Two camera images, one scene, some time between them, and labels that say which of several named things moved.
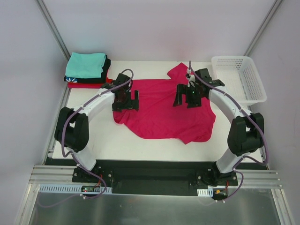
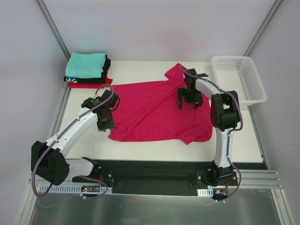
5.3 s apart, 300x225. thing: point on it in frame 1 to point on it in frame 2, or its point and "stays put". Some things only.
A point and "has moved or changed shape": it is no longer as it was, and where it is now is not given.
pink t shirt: x=157 y=116 has moved or changed shape
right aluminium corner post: x=267 y=19 stays put
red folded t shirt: x=89 y=85 stays put
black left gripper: x=129 y=104 to x=106 y=124
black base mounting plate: x=156 y=177 stays put
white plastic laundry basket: x=239 y=76 stays put
